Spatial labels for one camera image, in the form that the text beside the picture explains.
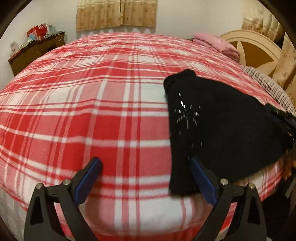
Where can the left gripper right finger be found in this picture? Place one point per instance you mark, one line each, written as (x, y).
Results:
(207, 182)

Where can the dark wooden dresser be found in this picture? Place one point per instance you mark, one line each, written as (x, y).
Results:
(35, 49)

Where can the striped pillow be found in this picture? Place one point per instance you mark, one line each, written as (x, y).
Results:
(271, 87)

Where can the red plaid bed sheet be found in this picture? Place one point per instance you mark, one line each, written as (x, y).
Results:
(103, 96)

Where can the red gift bag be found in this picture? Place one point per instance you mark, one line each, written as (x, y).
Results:
(38, 33)

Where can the black pants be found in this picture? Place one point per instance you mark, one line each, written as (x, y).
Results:
(231, 133)

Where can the pink folded blanket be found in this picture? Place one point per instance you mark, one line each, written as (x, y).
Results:
(213, 42)

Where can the cream wooden headboard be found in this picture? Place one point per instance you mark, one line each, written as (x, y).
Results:
(255, 50)

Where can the beige patterned curtain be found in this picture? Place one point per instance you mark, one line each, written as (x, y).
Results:
(99, 14)

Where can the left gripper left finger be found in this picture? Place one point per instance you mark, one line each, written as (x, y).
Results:
(85, 179)

